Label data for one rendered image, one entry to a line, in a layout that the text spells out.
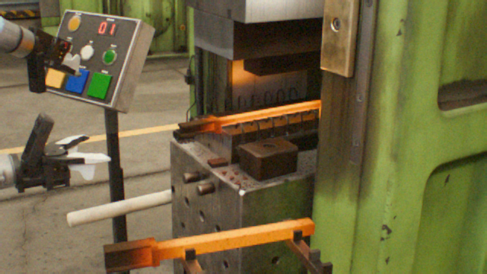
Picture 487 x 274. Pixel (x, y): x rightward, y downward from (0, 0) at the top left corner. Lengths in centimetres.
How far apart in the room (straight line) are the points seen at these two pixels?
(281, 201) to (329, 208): 11
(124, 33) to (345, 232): 90
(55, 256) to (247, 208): 166
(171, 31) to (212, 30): 504
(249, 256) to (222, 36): 53
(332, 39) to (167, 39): 528
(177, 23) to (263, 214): 520
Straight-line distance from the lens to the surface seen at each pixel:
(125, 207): 188
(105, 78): 179
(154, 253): 104
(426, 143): 125
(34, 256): 290
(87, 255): 285
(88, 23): 193
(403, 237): 132
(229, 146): 145
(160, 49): 649
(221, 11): 140
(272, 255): 146
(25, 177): 134
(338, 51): 125
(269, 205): 138
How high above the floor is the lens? 150
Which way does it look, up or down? 20 degrees down
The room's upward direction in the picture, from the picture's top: 1 degrees clockwise
